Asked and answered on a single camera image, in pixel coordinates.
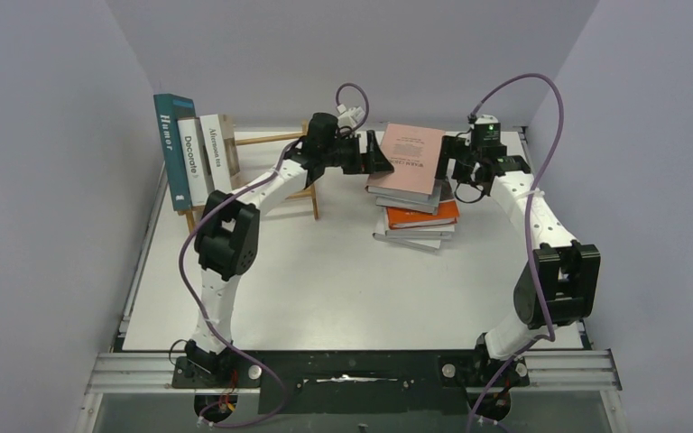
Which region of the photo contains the wooden book rack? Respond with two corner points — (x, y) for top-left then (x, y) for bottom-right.
(199, 115), (319, 219)

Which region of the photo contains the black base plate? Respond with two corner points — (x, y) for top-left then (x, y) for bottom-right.
(171, 347), (531, 415)

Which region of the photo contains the orange book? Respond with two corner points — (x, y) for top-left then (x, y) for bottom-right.
(385, 201), (460, 230)

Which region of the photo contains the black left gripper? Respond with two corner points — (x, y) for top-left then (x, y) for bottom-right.
(322, 132), (393, 176)

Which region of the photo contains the purple cable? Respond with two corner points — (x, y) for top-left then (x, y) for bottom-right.
(178, 82), (370, 430)
(465, 72), (565, 433)

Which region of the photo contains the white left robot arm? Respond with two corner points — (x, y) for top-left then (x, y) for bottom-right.
(178, 113), (394, 375)

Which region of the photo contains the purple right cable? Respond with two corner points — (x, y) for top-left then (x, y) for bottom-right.
(465, 72), (565, 433)

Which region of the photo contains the grey book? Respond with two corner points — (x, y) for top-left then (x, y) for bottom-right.
(373, 216), (455, 252)
(376, 180), (454, 215)

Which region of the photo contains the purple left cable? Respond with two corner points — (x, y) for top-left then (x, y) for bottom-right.
(178, 82), (370, 430)

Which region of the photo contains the pink book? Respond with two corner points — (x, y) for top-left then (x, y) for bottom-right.
(365, 124), (446, 202)

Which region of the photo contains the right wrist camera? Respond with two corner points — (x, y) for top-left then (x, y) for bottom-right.
(468, 115), (500, 127)

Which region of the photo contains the white Decorate Furniture book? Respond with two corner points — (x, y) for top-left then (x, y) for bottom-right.
(177, 117), (213, 207)

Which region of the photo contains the teal Humor book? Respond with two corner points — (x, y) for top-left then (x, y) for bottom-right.
(153, 93), (196, 212)

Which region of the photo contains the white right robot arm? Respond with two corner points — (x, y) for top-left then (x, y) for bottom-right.
(439, 123), (601, 385)

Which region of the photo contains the white Afternoon tea book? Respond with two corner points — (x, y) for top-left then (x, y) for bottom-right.
(199, 114), (242, 193)

